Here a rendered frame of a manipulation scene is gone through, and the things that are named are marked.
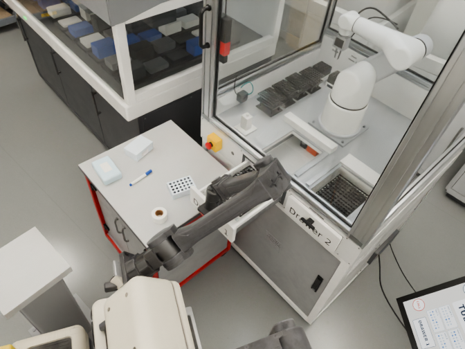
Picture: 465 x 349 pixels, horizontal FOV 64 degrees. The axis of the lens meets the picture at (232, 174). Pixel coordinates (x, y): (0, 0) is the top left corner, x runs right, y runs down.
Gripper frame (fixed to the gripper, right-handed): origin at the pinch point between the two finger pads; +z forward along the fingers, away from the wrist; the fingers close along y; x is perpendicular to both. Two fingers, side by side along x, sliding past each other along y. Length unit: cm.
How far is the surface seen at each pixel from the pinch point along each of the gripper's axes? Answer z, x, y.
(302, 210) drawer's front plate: -4.0, -24.2, 32.6
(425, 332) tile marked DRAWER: -12, -85, 17
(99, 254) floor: 91, 71, -22
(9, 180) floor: 92, 167, -37
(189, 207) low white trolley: 13.3, 18.2, 5.3
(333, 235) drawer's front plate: -4, -41, 32
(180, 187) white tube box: 10.3, 28.7, 8.4
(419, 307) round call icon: -13, -80, 23
